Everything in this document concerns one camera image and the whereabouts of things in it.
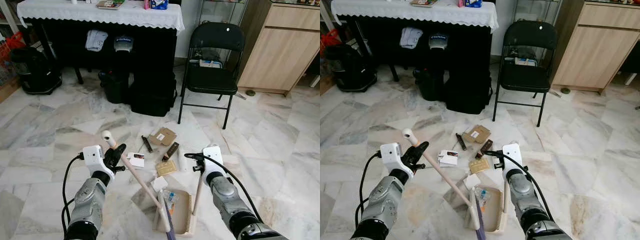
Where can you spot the black vacuum cleaner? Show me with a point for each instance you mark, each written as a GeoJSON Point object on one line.
{"type": "Point", "coordinates": [37, 75]}
{"type": "Point", "coordinates": [352, 72]}

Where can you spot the large black backpack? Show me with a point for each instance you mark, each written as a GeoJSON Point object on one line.
{"type": "Point", "coordinates": [152, 95]}
{"type": "Point", "coordinates": [467, 92]}

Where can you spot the table with white lace cloth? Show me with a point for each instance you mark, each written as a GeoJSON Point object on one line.
{"type": "Point", "coordinates": [100, 17]}
{"type": "Point", "coordinates": [415, 16]}

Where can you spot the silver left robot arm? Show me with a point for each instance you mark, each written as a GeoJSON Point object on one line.
{"type": "Point", "coordinates": [382, 205]}
{"type": "Point", "coordinates": [90, 200]}

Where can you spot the black folding chair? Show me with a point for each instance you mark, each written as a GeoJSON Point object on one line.
{"type": "Point", "coordinates": [525, 77]}
{"type": "Point", "coordinates": [212, 79]}

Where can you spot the grey pouch with blue print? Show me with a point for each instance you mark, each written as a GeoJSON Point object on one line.
{"type": "Point", "coordinates": [438, 42]}
{"type": "Point", "coordinates": [123, 45]}

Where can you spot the small round floor disc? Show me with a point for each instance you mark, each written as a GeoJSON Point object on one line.
{"type": "Point", "coordinates": [250, 93]}
{"type": "Point", "coordinates": [565, 91]}

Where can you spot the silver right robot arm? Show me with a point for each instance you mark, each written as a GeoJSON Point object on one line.
{"type": "Point", "coordinates": [225, 195]}
{"type": "Point", "coordinates": [522, 195]}

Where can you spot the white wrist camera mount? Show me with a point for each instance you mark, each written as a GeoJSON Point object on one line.
{"type": "Point", "coordinates": [512, 156]}
{"type": "Point", "coordinates": [391, 155]}
{"type": "Point", "coordinates": [92, 157]}
{"type": "Point", "coordinates": [214, 157]}

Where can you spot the white paper scrap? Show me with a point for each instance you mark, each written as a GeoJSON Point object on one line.
{"type": "Point", "coordinates": [472, 181]}
{"type": "Point", "coordinates": [159, 183]}

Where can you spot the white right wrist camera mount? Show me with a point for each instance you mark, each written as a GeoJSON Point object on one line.
{"type": "Point", "coordinates": [512, 156]}
{"type": "Point", "coordinates": [214, 157]}

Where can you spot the brown snack bar wrapper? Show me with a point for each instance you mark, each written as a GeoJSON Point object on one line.
{"type": "Point", "coordinates": [170, 151]}
{"type": "Point", "coordinates": [484, 149]}

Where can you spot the brown cardboard box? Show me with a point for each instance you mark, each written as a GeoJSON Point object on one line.
{"type": "Point", "coordinates": [164, 136]}
{"type": "Point", "coordinates": [477, 134]}

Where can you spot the white card packet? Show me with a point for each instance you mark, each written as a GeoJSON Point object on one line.
{"type": "Point", "coordinates": [136, 160]}
{"type": "Point", "coordinates": [448, 158]}

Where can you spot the dark thin wrapper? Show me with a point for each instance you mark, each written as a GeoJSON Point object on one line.
{"type": "Point", "coordinates": [461, 141]}
{"type": "Point", "coordinates": [147, 144]}

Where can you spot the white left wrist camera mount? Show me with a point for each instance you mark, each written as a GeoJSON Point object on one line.
{"type": "Point", "coordinates": [391, 155]}
{"type": "Point", "coordinates": [92, 157]}

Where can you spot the glass display cabinet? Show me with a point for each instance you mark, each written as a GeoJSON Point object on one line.
{"type": "Point", "coordinates": [535, 9]}
{"type": "Point", "coordinates": [220, 10]}

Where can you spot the tan gold packet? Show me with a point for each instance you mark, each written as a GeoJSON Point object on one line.
{"type": "Point", "coordinates": [166, 168]}
{"type": "Point", "coordinates": [479, 166]}

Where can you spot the blue and white box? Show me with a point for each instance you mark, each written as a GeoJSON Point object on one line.
{"type": "Point", "coordinates": [159, 4]}
{"type": "Point", "coordinates": [473, 3]}

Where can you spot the flat colourful book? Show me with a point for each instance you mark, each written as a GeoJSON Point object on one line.
{"type": "Point", "coordinates": [111, 4]}
{"type": "Point", "coordinates": [424, 2]}

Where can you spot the light wooden cabinet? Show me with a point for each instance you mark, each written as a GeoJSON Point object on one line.
{"type": "Point", "coordinates": [280, 50]}
{"type": "Point", "coordinates": [595, 50]}

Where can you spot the white flat box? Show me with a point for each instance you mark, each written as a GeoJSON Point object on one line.
{"type": "Point", "coordinates": [525, 62]}
{"type": "Point", "coordinates": [210, 64]}

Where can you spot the small black bag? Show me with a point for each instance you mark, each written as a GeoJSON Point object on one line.
{"type": "Point", "coordinates": [429, 85]}
{"type": "Point", "coordinates": [115, 87]}

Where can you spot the white folded garment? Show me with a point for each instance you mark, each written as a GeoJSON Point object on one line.
{"type": "Point", "coordinates": [411, 38]}
{"type": "Point", "coordinates": [96, 41]}

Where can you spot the clear plastic wrapper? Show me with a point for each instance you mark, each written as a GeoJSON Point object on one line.
{"type": "Point", "coordinates": [482, 195]}
{"type": "Point", "coordinates": [170, 198]}

